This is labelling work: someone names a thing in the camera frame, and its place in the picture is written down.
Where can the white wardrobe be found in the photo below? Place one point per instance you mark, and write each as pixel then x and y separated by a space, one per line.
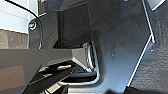
pixel 13 16

